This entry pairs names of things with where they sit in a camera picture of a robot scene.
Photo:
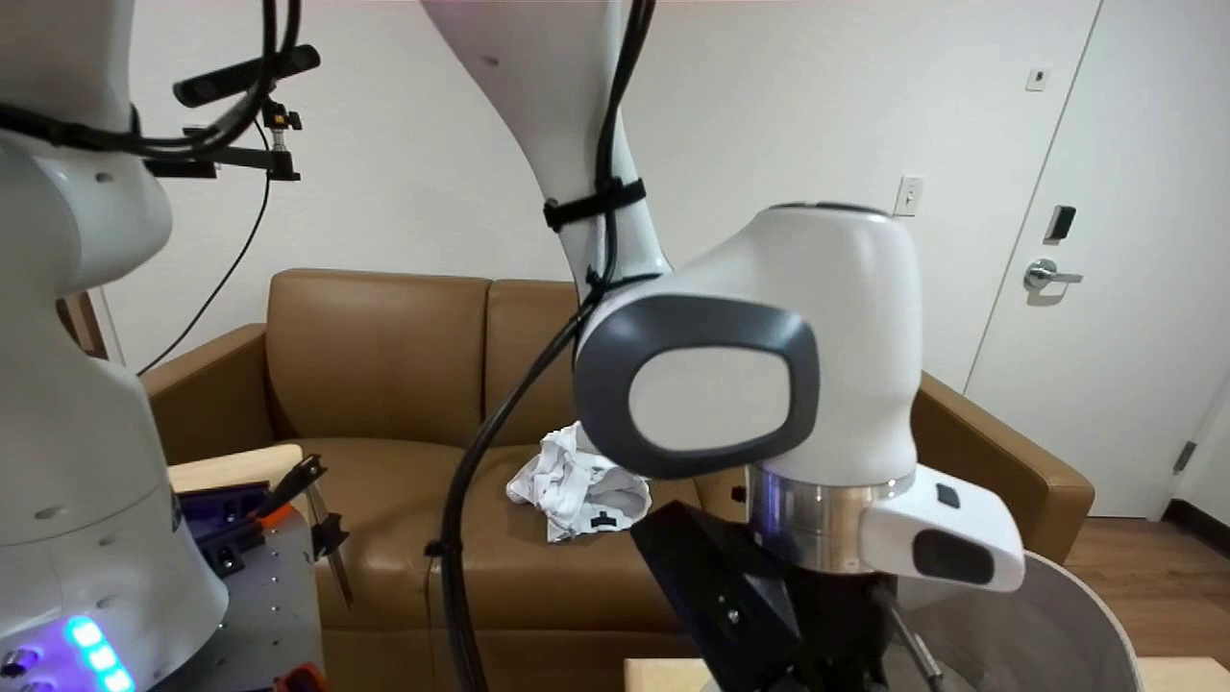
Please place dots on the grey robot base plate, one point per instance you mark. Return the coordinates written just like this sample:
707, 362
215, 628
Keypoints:
271, 624

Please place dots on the brown leather sofa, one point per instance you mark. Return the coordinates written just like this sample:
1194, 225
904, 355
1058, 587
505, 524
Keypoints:
385, 380

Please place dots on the silver door handle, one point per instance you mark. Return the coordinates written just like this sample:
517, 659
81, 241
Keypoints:
1049, 283

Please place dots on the orange black clamp left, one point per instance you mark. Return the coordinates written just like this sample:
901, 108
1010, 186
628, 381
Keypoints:
297, 495

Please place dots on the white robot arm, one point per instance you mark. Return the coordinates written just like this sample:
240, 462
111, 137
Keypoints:
791, 353

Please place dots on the white door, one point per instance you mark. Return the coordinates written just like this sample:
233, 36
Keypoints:
1128, 374

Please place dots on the white clothing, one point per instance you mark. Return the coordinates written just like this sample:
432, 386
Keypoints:
580, 490

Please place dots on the white wall switch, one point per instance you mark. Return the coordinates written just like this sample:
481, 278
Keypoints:
910, 198

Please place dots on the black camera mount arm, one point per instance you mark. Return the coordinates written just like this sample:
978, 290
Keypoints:
249, 134

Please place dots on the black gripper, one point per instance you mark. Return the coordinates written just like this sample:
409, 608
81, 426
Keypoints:
758, 619

